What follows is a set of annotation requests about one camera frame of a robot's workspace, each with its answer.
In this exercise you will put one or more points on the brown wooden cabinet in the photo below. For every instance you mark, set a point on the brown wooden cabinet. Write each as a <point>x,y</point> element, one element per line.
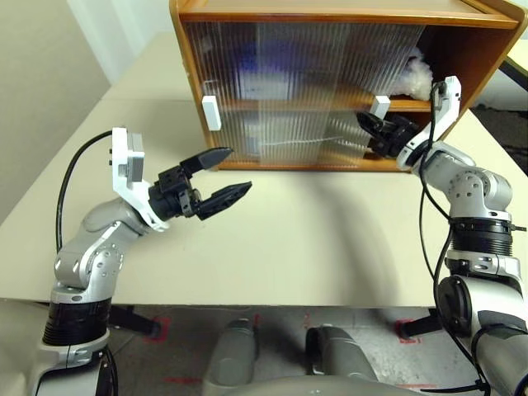
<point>474,66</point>

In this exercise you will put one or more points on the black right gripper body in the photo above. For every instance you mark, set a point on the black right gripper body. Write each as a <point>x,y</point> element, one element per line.
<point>400,134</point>

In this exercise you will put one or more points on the white crinkled plastic bag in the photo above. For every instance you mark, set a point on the white crinkled plastic bag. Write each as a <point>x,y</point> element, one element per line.
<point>416,78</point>

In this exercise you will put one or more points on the grey robot right leg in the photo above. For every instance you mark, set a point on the grey robot right leg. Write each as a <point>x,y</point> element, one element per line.
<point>338,354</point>

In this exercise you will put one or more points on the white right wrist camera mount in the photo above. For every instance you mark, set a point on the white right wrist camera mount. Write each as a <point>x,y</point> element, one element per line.
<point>451,99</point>

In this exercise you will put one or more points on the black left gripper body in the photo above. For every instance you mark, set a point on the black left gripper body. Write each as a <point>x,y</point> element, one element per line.
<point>173,196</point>

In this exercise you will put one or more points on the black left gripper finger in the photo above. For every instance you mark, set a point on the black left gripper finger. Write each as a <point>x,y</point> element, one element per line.
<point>208,160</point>
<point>222,200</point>

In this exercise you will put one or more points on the purple white tissue pack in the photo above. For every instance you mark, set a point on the purple white tissue pack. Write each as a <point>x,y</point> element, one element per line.
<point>264,82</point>

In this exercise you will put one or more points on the grey robot leg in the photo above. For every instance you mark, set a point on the grey robot leg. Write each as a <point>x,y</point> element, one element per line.
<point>338,354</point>
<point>231,350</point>

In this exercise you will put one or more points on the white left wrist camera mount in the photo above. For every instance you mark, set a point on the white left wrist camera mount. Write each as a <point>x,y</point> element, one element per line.
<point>123,156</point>

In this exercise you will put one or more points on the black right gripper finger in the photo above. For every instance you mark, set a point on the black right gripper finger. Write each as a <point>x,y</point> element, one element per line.
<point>380,147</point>
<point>373,123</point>

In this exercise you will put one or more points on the beige side table black frame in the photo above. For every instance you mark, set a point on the beige side table black frame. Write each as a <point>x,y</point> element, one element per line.
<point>520,62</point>

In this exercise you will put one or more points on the grey robot torso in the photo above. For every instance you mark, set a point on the grey robot torso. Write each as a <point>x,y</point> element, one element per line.
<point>313,387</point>

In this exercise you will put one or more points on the grey robot left leg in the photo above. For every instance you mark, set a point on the grey robot left leg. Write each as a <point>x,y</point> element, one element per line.
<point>231,350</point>

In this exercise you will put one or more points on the ribbed clear sliding door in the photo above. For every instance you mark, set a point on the ribbed clear sliding door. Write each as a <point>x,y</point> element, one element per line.
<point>379,105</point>
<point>212,113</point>

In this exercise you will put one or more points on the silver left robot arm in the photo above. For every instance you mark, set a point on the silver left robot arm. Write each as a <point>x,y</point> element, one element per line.
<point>90,255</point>

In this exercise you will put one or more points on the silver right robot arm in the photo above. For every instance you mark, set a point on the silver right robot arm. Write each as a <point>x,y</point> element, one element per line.
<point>474,185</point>

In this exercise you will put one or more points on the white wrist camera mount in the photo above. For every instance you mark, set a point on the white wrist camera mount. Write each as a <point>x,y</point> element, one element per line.
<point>123,156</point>
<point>451,99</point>

